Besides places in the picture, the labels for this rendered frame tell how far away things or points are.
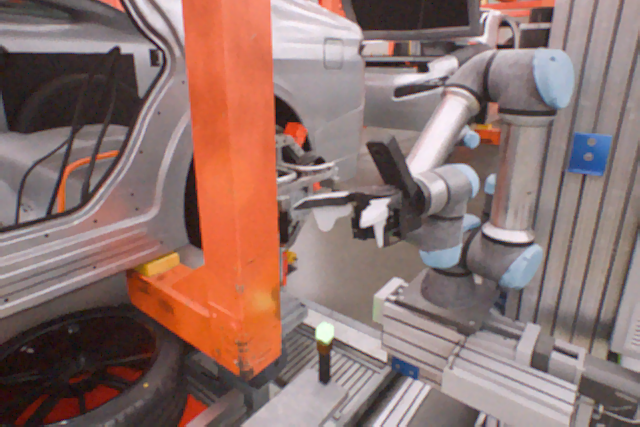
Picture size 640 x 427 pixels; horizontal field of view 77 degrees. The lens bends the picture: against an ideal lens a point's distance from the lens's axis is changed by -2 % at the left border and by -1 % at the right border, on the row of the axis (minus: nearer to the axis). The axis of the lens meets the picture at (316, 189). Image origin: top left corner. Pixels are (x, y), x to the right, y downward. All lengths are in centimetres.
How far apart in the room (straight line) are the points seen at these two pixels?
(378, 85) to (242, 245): 316
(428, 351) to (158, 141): 112
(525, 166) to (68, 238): 129
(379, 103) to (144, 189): 292
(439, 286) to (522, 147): 42
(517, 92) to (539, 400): 67
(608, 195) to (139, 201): 139
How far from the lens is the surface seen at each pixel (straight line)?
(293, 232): 198
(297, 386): 144
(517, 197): 99
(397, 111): 404
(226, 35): 101
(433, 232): 79
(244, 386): 181
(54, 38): 327
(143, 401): 142
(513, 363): 117
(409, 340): 128
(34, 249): 145
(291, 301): 223
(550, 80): 92
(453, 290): 115
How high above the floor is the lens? 144
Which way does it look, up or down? 18 degrees down
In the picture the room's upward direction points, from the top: straight up
